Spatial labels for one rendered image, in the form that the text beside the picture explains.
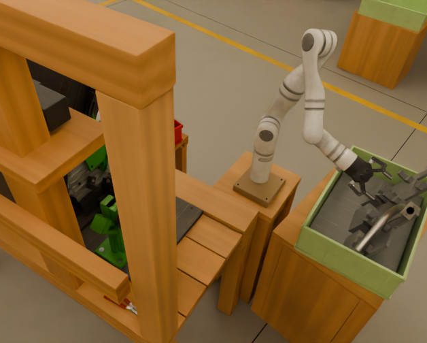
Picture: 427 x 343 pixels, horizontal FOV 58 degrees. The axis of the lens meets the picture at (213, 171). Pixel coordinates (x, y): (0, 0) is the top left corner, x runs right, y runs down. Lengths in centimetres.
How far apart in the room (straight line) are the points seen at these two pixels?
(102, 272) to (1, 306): 161
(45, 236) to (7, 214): 15
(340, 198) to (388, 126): 217
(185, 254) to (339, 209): 75
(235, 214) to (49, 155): 90
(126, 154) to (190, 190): 108
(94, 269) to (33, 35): 63
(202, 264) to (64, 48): 108
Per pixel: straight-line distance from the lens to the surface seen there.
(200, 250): 158
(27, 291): 265
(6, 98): 94
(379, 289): 172
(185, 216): 165
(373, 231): 164
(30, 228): 123
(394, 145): 382
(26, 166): 101
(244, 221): 165
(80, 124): 109
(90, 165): 162
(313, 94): 142
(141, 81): 57
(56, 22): 64
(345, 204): 191
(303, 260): 179
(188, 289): 149
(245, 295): 239
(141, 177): 70
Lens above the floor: 220
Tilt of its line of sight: 45 degrees down
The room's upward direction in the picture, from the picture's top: 5 degrees clockwise
